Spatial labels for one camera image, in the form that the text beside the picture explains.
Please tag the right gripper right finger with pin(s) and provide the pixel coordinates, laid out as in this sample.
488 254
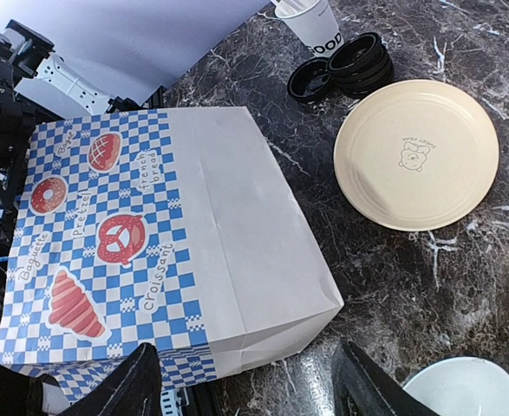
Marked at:
361 387

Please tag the white ceramic bowl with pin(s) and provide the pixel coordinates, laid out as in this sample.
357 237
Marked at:
462 386

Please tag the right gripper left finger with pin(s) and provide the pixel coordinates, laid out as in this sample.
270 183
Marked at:
133 388

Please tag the blue checkered paper bag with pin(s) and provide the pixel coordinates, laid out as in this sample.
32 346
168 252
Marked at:
173 227

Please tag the loose black lid on table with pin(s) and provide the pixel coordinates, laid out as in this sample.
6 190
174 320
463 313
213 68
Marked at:
310 82

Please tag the stack of black lids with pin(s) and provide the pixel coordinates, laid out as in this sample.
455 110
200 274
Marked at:
361 66

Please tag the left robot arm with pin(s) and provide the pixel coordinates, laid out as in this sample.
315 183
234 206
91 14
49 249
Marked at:
28 59

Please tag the cream round plate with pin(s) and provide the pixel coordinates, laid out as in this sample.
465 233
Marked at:
416 155

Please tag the white cup holding straws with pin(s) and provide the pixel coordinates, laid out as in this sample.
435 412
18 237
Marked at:
314 24

